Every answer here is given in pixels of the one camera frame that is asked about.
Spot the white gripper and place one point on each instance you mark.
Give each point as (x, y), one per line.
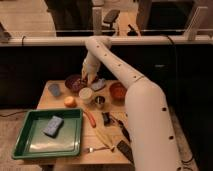
(90, 68)

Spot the dark red grape bunch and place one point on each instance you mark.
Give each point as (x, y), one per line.
(84, 81)

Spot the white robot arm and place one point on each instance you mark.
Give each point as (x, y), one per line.
(153, 141)

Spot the white paper cup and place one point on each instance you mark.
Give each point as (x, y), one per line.
(86, 95)

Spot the small metal cup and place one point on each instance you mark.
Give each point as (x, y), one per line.
(100, 102)

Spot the blue plastic cup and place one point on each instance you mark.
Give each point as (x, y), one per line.
(54, 89)

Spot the purple bowl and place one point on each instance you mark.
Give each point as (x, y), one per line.
(72, 83)

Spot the orange fruit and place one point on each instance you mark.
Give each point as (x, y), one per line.
(70, 102)

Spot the orange bowl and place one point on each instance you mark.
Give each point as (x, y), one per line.
(117, 91)

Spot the orange carrot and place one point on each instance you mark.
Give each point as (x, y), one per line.
(90, 117)

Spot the black binder clip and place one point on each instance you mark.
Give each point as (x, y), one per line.
(106, 118)

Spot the blue sponge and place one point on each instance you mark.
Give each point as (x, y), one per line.
(53, 126)

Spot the wooden table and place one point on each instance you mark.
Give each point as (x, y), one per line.
(88, 138)

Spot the yellow corn cob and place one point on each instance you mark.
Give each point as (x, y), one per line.
(104, 138)

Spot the silver fork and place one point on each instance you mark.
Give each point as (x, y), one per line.
(91, 149)

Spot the black remote control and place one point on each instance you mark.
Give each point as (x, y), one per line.
(124, 148)

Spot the green plastic tray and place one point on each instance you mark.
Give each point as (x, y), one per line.
(32, 143)

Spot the black handled knife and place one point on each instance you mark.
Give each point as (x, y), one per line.
(123, 128)

